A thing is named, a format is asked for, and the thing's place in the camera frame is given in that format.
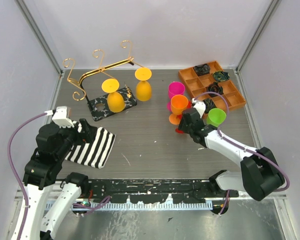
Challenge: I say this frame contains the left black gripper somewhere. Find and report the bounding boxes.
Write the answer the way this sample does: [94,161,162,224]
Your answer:
[56,117,98,160]

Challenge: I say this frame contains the yellow plastic wine glass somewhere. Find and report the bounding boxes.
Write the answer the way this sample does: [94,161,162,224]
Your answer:
[134,67,152,102]

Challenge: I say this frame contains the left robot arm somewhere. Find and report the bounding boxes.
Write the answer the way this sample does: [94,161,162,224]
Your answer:
[11,118,97,240]

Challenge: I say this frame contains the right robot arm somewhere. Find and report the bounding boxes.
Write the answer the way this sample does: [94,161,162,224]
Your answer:
[178,108,286,201]

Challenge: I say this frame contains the orange plastic wine glass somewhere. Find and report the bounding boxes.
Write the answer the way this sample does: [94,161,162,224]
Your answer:
[168,94,189,125]

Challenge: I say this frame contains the green plastic wine glass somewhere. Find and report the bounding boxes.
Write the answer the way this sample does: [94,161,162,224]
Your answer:
[206,108,227,127]

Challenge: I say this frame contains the gold wine glass rack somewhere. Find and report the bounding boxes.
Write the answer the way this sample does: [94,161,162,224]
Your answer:
[62,40,140,122]

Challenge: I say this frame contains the pink plastic wine glass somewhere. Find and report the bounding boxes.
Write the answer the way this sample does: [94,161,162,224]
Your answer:
[168,81,186,100]

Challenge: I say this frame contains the black white striped cloth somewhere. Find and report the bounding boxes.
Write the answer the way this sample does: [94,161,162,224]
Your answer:
[65,126,116,169]

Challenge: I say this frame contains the dark rose bottom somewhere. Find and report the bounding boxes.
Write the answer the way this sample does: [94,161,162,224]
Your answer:
[203,98,216,114]

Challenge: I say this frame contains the dark red rose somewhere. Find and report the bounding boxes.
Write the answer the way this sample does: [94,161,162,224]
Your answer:
[207,82,224,95]

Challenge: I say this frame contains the orange compartment tray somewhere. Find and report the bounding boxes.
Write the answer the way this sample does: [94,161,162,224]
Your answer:
[178,61,246,114]

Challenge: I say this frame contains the dark rose top left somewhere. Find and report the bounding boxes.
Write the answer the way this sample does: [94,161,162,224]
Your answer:
[193,63,211,77]

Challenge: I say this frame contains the dark green rose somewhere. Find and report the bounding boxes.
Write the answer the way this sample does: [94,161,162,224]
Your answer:
[212,71,230,83]

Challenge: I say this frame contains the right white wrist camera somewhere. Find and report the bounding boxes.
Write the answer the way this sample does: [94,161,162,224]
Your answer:
[191,98,206,118]

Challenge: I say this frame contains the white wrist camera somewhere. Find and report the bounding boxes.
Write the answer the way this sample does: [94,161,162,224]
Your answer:
[44,106,75,129]
[191,98,206,118]

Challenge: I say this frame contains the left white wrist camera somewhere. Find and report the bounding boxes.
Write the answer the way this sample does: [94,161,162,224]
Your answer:
[44,106,75,129]

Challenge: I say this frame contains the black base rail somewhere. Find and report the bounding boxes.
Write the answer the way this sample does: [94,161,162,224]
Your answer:
[80,179,239,204]

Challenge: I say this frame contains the white slotted cable duct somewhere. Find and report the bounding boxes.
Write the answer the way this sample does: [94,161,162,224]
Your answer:
[46,201,213,212]

